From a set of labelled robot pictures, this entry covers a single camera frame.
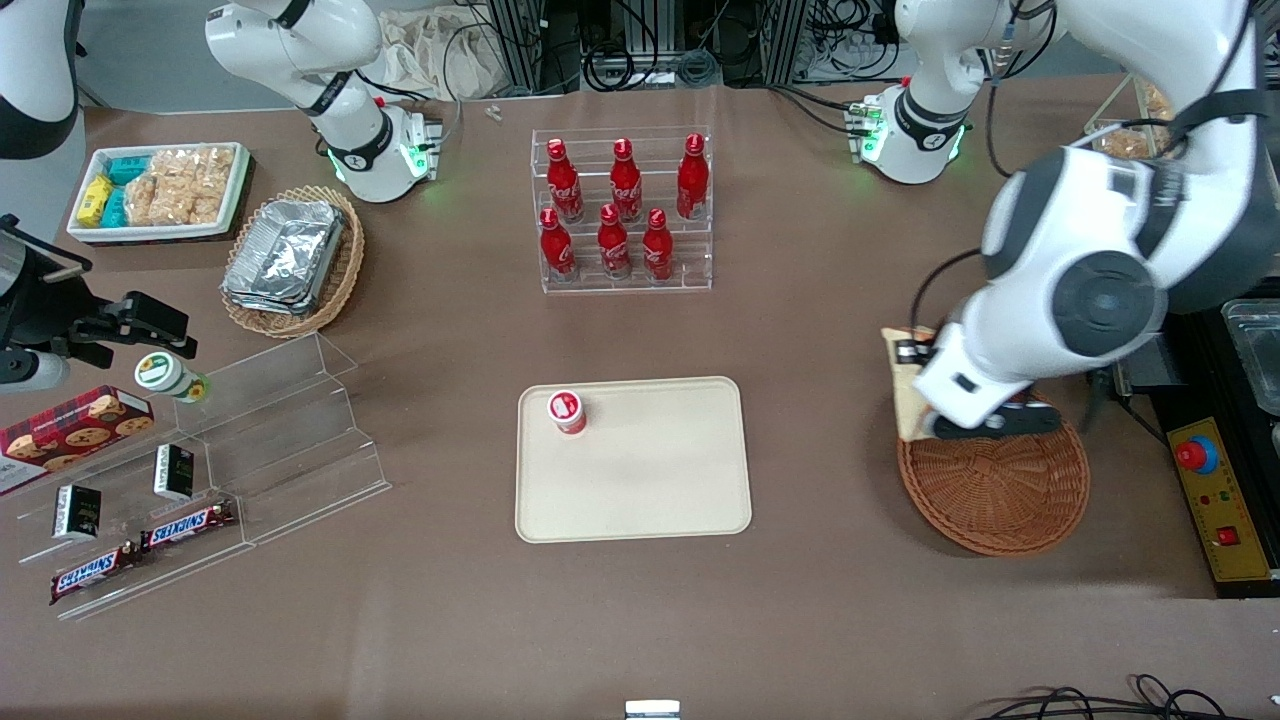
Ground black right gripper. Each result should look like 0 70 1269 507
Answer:
0 214 199 367

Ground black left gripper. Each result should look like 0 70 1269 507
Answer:
896 339 1062 443

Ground triangle sandwich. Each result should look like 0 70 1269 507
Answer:
881 326 943 444

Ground round brown wicker basket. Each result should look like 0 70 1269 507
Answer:
896 385 1092 558

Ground oval light wicker basket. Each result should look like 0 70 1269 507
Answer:
219 184 367 340

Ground beige plastic tray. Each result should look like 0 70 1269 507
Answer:
514 375 754 545

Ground green lid sunflower cup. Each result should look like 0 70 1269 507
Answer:
134 351 212 405

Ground white rectangular snack bin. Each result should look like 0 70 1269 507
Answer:
66 141 252 245

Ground red plaid cookie box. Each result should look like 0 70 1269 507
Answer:
0 384 157 497

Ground yellow snack packet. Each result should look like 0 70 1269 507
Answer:
77 174 114 230

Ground small black box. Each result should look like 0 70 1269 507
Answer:
151 442 197 502
51 484 104 543

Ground clear bags of rice crackers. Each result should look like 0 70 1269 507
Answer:
124 147 237 227

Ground stacked foil containers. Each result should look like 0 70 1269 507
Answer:
221 199 347 317

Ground Snickers bar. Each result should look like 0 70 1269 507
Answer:
139 499 239 554
49 541 145 606

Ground clear acrylic tiered stand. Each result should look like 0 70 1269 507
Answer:
14 331 394 624

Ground red cola bottle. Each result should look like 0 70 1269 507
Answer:
544 137 586 224
538 206 578 282
641 207 676 283
596 202 634 280
609 137 645 224
676 132 711 222

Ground red emergency stop button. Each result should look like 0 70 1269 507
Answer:
1174 436 1220 477

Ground clear acrylic snack holder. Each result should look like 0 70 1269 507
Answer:
1084 74 1177 162

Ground clear acrylic bottle rack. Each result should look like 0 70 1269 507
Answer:
529 124 715 296

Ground clear plastic container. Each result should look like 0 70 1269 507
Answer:
1221 297 1280 417

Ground black control box yellow panel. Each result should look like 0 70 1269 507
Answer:
1148 385 1280 600

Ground red lid yogurt cup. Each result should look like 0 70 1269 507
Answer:
546 389 589 438

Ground beige cloth bag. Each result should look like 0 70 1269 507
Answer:
378 8 523 102

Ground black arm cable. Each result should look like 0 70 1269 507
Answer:
909 248 989 336

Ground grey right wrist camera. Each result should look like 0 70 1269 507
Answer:
0 349 70 394

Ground black power cable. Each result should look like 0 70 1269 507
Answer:
1084 367 1170 447

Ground coiled grey cable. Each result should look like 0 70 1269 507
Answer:
676 48 723 89

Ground coiled black cable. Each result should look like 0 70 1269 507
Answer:
584 40 656 93

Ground black floor cables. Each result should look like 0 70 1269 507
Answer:
974 674 1280 720

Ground aluminium frame post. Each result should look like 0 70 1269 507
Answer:
488 0 547 97

